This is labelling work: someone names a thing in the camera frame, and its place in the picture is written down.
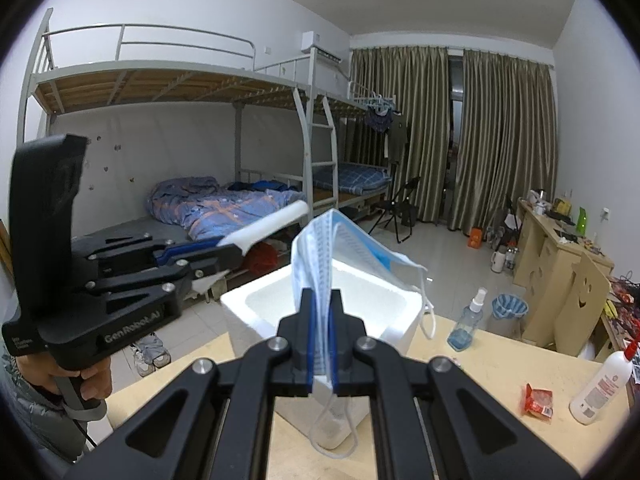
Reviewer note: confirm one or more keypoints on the blue clothes pile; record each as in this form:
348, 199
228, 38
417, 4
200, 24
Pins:
260, 185

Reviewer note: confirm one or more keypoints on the bin with blue bag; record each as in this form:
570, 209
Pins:
510, 306

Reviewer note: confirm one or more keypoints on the white paper towel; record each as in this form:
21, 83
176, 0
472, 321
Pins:
270, 222

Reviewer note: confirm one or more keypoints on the person's left hand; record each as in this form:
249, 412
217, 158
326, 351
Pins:
97, 377

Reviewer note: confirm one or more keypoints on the red snack packet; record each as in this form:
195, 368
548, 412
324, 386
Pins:
539, 401

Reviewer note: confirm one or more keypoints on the black folding chair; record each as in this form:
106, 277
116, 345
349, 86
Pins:
397, 207

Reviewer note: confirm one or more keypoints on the blue face mask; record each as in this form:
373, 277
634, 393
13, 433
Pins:
360, 250

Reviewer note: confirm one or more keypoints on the green bottle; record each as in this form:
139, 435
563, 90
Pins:
583, 220

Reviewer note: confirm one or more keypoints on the dark green hanging garment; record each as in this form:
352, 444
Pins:
398, 137

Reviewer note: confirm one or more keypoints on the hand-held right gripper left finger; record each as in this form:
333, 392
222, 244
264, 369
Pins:
311, 350

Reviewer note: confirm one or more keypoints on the white air conditioner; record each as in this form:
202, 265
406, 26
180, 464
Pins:
320, 45

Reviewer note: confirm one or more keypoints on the blue plaid mattress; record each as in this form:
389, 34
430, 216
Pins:
355, 177

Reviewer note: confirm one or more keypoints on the brown curtain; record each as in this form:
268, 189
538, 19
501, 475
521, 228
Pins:
505, 140
400, 135

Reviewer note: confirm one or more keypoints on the white sneaker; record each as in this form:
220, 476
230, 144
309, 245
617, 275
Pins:
160, 352
144, 362

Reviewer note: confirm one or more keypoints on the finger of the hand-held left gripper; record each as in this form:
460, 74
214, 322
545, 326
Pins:
220, 260
125, 252

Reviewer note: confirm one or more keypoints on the white lotion pump bottle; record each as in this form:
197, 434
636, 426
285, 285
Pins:
600, 390

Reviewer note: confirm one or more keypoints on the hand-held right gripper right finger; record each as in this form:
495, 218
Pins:
334, 360

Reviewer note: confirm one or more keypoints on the blue orange quilt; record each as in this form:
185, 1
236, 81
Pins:
215, 207

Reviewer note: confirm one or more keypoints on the white bed ladder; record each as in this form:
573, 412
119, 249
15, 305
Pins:
320, 160

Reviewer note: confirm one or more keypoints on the white metal bunk bed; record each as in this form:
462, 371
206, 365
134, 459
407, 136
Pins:
150, 82
320, 100

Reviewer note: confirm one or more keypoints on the white foam box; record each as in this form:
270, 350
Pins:
380, 305

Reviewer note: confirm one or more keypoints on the light wooden desk cabinet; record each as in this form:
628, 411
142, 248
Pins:
545, 270

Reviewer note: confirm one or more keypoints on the clear blue spray bottle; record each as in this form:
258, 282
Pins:
467, 325

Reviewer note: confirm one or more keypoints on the person's left forearm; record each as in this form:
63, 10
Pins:
35, 410

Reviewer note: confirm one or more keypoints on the orange box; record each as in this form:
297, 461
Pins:
475, 238

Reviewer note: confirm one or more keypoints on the red bag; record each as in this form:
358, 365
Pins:
262, 259

